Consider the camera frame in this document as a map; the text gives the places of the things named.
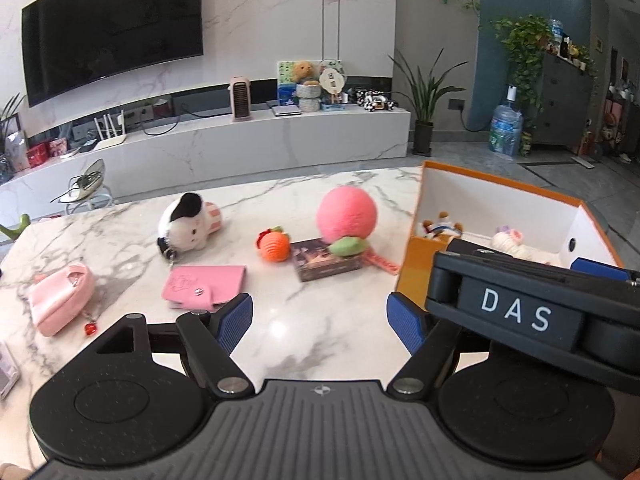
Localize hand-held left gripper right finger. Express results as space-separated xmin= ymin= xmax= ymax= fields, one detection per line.
xmin=386 ymin=294 xmax=493 ymax=400

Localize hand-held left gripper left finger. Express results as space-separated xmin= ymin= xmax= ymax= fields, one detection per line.
xmin=95 ymin=292 xmax=256 ymax=397

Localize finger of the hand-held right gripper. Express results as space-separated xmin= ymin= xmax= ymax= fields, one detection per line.
xmin=570 ymin=257 xmax=632 ymax=282

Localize orange cardboard box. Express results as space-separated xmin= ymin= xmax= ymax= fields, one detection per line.
xmin=395 ymin=161 xmax=626 ymax=306

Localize pink peach plush toy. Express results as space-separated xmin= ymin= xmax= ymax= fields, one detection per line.
xmin=316 ymin=186 xmax=401 ymax=277

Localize pink wallet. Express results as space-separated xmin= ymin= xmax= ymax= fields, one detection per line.
xmin=161 ymin=265 xmax=247 ymax=311

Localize white yarn plush toy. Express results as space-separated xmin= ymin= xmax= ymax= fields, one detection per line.
xmin=490 ymin=227 xmax=551 ymax=263

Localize orange crochet toy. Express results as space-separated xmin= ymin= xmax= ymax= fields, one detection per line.
xmin=256 ymin=226 xmax=292 ymax=263

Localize white and black plush toy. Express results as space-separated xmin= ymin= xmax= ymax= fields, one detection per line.
xmin=157 ymin=192 xmax=223 ymax=267

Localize dark card box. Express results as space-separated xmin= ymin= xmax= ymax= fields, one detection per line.
xmin=290 ymin=239 xmax=366 ymax=282

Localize small brown plush toy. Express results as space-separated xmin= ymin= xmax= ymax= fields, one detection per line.
xmin=420 ymin=212 xmax=463 ymax=241

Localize dark grey cabinet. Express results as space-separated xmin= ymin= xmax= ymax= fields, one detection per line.
xmin=530 ymin=52 xmax=598 ymax=148

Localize blue water jug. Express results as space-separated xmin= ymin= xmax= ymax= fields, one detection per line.
xmin=489 ymin=84 xmax=525 ymax=158

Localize white marble media console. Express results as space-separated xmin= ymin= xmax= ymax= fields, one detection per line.
xmin=0 ymin=105 xmax=412 ymax=221

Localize pink small bag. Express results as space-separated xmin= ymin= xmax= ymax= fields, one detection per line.
xmin=27 ymin=264 xmax=98 ymax=337

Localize small fan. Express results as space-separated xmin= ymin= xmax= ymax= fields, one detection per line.
xmin=50 ymin=159 xmax=117 ymax=216

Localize long-leaf potted plant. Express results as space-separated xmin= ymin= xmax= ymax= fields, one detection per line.
xmin=387 ymin=49 xmax=468 ymax=157

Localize white router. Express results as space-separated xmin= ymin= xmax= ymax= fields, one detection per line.
xmin=94 ymin=114 xmax=132 ymax=151

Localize pink desk heater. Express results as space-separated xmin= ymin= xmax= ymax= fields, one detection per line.
xmin=229 ymin=76 xmax=253 ymax=122

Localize black and white checkered toy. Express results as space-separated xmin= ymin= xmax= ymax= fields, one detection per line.
xmin=356 ymin=89 xmax=401 ymax=112

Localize small blue box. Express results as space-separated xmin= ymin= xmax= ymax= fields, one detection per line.
xmin=320 ymin=92 xmax=358 ymax=112

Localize clear plastic case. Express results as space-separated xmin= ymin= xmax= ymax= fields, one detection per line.
xmin=0 ymin=342 xmax=21 ymax=401

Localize green pothos plant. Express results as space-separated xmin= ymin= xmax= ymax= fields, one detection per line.
xmin=492 ymin=15 xmax=553 ymax=111

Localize grey knitted pot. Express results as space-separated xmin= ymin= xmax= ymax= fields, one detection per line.
xmin=296 ymin=82 xmax=322 ymax=112

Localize green toy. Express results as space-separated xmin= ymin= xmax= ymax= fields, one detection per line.
xmin=0 ymin=214 xmax=32 ymax=243

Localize red gift boxes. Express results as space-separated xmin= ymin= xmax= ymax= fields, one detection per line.
xmin=27 ymin=137 xmax=68 ymax=168

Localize round white hand fan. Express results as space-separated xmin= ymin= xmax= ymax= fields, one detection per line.
xmin=319 ymin=67 xmax=347 ymax=103

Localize green picture board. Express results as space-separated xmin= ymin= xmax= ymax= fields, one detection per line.
xmin=277 ymin=59 xmax=343 ymax=86

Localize brown teddy bear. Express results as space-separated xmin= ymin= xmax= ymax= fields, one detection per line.
xmin=291 ymin=61 xmax=321 ymax=86

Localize black television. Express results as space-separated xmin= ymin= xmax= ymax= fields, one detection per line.
xmin=21 ymin=0 xmax=205 ymax=108

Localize black cable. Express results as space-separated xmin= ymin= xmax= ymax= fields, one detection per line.
xmin=142 ymin=102 xmax=236 ymax=137

